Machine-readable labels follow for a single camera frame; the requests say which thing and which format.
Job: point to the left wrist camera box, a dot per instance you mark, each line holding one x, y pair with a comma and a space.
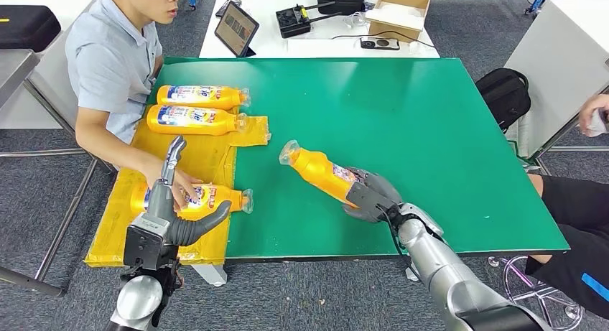
145, 248

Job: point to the black hard case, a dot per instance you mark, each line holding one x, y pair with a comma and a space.
28, 29

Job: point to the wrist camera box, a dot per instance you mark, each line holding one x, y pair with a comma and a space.
145, 248
364, 195

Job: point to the person's right forearm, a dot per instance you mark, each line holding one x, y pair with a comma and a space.
114, 148

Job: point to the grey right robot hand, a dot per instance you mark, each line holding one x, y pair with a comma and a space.
385, 191

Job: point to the white table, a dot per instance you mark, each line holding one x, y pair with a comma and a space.
321, 49

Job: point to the brown cardboard box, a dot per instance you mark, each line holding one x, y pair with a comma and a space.
394, 33

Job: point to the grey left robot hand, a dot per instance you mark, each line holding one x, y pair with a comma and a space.
162, 205

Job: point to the black backpack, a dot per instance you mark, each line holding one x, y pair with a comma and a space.
504, 96

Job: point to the dark smartphone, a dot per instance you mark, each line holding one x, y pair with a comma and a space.
233, 3

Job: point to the green table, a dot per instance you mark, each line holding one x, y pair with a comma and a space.
452, 153

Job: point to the orange detergent bottle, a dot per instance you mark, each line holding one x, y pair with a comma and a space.
319, 172
223, 200
228, 99
223, 124

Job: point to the black tablet on stand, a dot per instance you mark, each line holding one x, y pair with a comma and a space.
236, 29

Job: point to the black router with antennas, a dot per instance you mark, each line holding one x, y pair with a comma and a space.
292, 22

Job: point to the person's hand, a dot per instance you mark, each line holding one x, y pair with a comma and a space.
597, 112

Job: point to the black flat camera device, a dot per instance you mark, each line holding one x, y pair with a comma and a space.
379, 43

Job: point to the black bag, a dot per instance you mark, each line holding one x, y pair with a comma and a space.
340, 0

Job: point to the white cabinet with steel frame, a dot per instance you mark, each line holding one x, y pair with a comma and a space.
559, 57

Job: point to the person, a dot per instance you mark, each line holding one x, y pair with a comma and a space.
580, 210
109, 67

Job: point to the person's right hand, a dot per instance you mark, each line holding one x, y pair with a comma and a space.
188, 184

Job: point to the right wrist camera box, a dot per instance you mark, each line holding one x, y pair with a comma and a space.
364, 195

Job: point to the white foam sheet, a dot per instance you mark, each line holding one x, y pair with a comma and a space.
398, 16

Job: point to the chrome chair base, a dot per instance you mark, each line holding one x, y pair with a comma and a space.
573, 312

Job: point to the yellow taped cardboard mat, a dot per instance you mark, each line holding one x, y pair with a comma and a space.
209, 162

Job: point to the person's left forearm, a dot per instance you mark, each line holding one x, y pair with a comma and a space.
157, 67

